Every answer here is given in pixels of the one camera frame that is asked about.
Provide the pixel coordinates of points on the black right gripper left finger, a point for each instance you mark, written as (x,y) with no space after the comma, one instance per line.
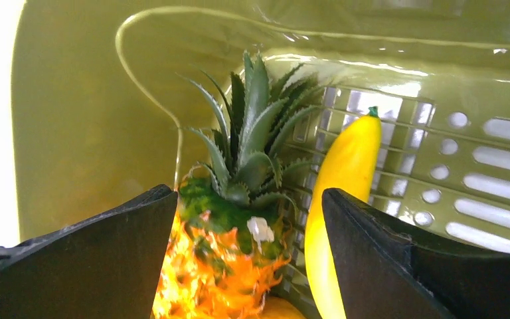
(106,266)

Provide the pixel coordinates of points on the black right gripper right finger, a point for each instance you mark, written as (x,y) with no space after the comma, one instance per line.
(387,268)

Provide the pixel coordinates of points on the orange toy pineapple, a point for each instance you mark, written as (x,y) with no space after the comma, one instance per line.
(229,235)

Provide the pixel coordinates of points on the olive green plastic basket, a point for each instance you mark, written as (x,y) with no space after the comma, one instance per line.
(100,88)

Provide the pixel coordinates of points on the yellow toy banana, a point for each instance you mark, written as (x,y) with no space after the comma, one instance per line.
(349,165)

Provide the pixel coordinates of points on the small orange toy fruit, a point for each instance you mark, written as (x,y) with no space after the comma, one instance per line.
(279,308)

